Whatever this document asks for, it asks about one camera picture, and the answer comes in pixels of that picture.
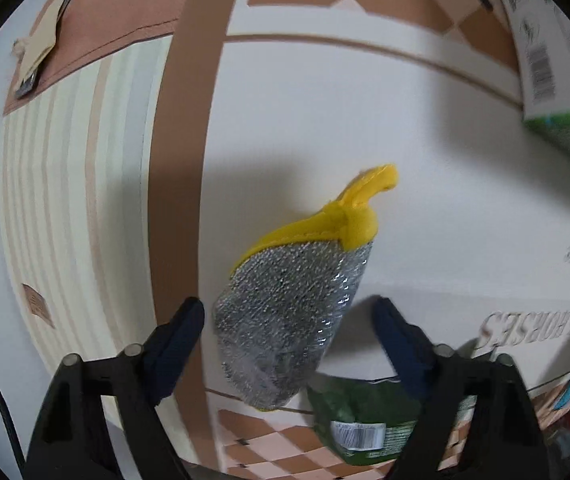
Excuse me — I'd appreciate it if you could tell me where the patterned printed mat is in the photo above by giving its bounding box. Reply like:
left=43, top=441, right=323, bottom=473
left=0, top=0, right=570, bottom=480

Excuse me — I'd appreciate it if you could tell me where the yellow silver scrubbing sponge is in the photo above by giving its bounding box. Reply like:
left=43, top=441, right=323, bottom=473
left=212, top=163, right=400, bottom=412

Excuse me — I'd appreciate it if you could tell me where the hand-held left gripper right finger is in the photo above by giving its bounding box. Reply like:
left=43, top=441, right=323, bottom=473
left=371, top=296, right=552, bottom=480

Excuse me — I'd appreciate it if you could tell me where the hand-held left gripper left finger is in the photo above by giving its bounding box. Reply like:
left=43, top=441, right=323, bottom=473
left=23, top=296, right=206, bottom=480

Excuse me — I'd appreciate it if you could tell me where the white green printed box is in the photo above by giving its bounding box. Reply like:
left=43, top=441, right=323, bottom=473
left=483, top=0, right=570, bottom=186

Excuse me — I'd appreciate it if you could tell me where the green plastic packet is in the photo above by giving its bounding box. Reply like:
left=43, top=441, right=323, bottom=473
left=306, top=371, right=478, bottom=466

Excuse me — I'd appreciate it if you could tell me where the beige fabric tag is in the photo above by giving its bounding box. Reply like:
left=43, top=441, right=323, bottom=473
left=12, top=0, right=88, bottom=99

